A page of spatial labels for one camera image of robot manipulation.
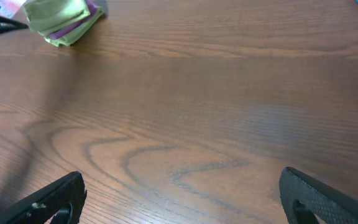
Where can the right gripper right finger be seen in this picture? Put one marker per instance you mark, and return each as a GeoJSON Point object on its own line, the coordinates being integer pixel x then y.
{"type": "Point", "coordinates": [307, 200]}

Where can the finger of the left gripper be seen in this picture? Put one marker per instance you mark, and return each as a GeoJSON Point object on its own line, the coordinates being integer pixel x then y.
{"type": "Point", "coordinates": [8, 25]}

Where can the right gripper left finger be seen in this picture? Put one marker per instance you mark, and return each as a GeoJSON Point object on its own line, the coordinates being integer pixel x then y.
{"type": "Point", "coordinates": [61, 201]}

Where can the light green microfiber cloth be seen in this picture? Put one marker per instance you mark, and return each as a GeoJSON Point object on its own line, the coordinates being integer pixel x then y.
{"type": "Point", "coordinates": [47, 16]}

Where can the folded green cloth under purple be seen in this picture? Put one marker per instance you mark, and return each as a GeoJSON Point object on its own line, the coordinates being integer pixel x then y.
{"type": "Point", "coordinates": [74, 35]}

